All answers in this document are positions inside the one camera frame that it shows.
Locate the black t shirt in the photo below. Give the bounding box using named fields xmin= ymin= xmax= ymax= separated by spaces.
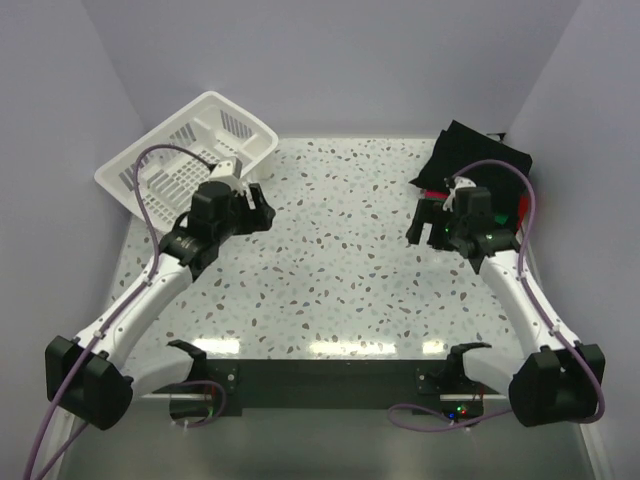
xmin=410 ymin=120 xmax=533 ymax=231

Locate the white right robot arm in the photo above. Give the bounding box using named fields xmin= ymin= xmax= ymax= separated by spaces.
xmin=406 ymin=186 xmax=605 ymax=427

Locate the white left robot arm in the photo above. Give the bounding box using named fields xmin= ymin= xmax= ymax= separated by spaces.
xmin=45 ymin=181 xmax=275 ymax=430

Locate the pink folded t shirt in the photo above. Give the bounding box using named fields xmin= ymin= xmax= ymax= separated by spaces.
xmin=423 ymin=190 xmax=448 ymax=201

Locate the red folded t shirt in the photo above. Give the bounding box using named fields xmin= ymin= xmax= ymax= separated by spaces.
xmin=517 ymin=195 xmax=530 ymax=230

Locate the white plastic laundry basket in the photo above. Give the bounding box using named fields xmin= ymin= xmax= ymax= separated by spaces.
xmin=94 ymin=91 xmax=279 ymax=233

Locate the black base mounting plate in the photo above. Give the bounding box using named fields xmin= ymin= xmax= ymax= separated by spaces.
xmin=148 ymin=357 xmax=486 ymax=419

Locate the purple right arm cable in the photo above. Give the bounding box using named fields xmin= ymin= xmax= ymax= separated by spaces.
xmin=387 ymin=158 xmax=607 ymax=432

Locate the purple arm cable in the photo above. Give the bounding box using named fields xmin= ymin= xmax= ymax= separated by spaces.
xmin=387 ymin=158 xmax=607 ymax=432
xmin=22 ymin=143 xmax=221 ymax=480

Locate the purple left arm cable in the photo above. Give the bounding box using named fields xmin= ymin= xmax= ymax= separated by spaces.
xmin=22 ymin=143 xmax=221 ymax=480

